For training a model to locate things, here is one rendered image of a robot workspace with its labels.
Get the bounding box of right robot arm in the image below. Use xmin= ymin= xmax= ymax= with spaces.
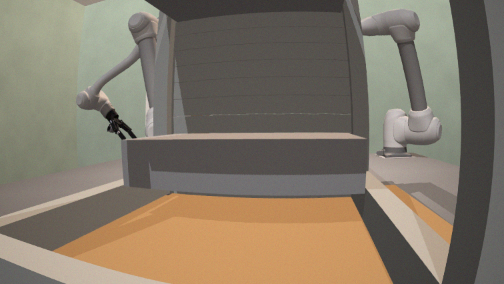
xmin=76 ymin=11 xmax=159 ymax=137

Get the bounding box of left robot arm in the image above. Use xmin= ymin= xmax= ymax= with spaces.
xmin=361 ymin=9 xmax=442 ymax=158

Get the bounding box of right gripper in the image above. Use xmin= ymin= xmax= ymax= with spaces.
xmin=106 ymin=109 xmax=137 ymax=139

